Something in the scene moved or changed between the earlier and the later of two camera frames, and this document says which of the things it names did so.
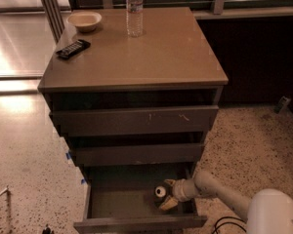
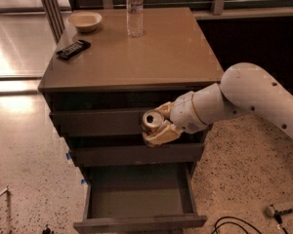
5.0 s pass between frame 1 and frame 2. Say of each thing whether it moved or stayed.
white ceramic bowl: stayed
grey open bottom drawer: stayed
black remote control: stayed
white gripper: moved
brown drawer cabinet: stayed
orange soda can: moved
